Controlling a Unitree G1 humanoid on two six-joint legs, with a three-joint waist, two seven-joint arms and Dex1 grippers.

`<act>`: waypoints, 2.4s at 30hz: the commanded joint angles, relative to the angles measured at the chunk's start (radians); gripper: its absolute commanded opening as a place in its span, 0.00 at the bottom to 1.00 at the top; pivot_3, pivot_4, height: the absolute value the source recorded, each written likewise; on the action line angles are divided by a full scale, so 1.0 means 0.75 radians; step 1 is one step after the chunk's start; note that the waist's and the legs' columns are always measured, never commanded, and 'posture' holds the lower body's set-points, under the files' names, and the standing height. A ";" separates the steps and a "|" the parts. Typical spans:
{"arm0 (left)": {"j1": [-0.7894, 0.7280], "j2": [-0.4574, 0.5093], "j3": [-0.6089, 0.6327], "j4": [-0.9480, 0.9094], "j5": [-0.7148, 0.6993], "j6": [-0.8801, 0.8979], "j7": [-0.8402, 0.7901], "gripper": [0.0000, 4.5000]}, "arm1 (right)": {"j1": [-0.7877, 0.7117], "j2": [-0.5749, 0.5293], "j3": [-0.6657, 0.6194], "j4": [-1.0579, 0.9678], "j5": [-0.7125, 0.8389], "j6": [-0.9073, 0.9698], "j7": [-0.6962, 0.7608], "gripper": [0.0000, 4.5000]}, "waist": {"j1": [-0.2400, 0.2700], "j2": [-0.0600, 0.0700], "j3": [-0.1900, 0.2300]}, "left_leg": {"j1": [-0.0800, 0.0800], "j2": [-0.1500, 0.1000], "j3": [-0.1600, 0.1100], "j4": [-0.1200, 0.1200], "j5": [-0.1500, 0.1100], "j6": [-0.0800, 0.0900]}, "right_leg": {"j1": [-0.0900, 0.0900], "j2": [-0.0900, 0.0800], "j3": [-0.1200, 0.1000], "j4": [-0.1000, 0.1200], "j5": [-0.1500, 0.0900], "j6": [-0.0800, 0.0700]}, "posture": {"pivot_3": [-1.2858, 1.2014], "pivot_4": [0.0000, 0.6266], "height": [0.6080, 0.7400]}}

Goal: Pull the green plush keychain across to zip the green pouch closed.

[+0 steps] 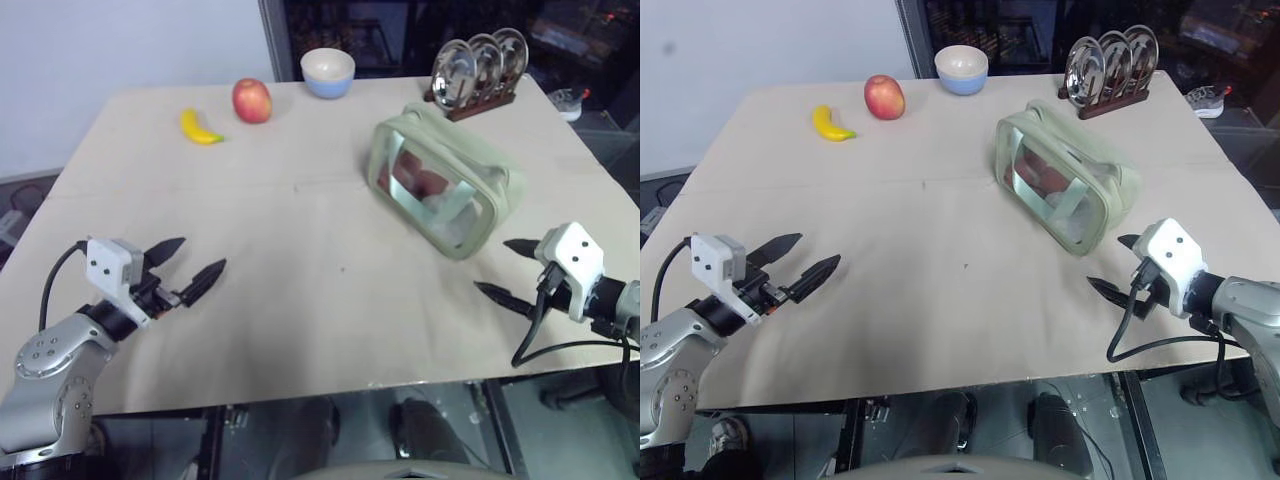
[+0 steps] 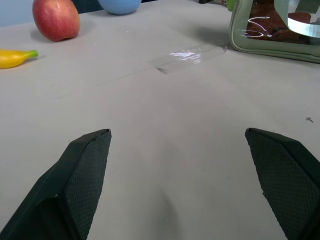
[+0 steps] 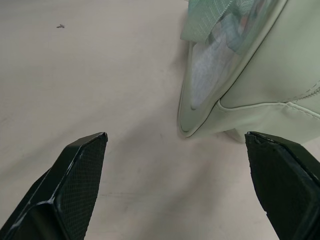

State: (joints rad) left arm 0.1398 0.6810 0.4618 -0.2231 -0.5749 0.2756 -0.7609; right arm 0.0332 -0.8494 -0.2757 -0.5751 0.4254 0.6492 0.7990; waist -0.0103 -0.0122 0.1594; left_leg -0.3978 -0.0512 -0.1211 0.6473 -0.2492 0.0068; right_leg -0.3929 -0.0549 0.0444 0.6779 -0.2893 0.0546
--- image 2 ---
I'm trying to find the green transparent pouch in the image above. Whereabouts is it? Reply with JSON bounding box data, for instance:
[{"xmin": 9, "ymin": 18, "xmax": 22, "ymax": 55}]
[{"xmin": 229, "ymin": 0, "xmax": 320, "ymax": 64}]

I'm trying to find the clear adhesive tape strip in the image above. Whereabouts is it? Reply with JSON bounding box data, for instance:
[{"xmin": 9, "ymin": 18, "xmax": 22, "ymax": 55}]
[{"xmin": 148, "ymin": 45, "xmax": 228, "ymax": 75}]

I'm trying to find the yellow toy banana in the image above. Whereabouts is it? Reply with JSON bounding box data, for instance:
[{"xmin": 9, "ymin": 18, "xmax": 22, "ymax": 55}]
[{"xmin": 0, "ymin": 49, "xmax": 39, "ymax": 69}]

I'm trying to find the red apple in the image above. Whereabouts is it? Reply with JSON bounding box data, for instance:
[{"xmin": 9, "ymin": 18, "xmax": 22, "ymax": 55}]
[{"xmin": 32, "ymin": 0, "xmax": 81, "ymax": 42}]

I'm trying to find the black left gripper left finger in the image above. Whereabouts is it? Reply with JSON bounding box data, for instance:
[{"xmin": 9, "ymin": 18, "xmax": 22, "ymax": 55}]
[{"xmin": 0, "ymin": 128, "xmax": 112, "ymax": 240}]

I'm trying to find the blue ceramic bowl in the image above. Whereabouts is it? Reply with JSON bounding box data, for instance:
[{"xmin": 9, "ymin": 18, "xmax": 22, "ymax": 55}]
[{"xmin": 97, "ymin": 0, "xmax": 142, "ymax": 16}]

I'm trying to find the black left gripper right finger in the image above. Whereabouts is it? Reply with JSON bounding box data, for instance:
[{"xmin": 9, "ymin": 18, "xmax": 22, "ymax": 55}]
[{"xmin": 244, "ymin": 127, "xmax": 320, "ymax": 240}]

